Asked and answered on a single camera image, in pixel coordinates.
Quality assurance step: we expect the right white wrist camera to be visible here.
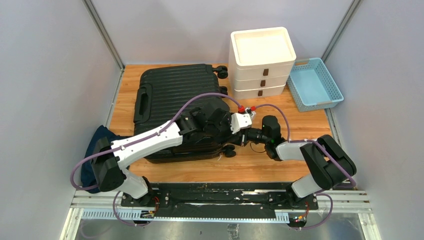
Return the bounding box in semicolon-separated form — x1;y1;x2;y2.
249;111;257;121

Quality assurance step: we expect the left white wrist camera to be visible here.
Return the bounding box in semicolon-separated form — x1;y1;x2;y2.
230;113;252;135

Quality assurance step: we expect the white three-drawer storage unit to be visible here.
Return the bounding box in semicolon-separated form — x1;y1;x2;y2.
228;26;297;100

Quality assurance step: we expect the dark blue cloth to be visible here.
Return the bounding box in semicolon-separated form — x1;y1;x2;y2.
80;125;133;194

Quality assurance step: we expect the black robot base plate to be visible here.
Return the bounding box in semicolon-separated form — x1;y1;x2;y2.
120;182;319;219

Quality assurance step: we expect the light blue plastic basket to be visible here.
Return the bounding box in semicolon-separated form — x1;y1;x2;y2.
287;57;344;112

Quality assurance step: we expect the black ribbed hard-shell suitcase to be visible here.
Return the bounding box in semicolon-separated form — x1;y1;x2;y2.
133;63;236;164

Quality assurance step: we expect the aluminium frame post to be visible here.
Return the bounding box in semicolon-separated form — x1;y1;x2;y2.
82;0;125;72
321;0;363;63

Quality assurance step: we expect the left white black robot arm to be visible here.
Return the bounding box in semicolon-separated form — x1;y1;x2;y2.
90;99;252;207

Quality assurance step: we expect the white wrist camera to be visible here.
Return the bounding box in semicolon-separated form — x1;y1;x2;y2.
249;111;257;121
230;113;252;135

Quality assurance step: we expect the left aluminium frame post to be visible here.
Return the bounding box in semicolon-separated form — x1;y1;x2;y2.
82;0;125;72

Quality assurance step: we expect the right aluminium frame post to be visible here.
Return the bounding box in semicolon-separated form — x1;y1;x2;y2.
321;0;363;63

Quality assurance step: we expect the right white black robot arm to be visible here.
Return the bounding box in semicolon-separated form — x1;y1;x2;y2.
240;115;357;209

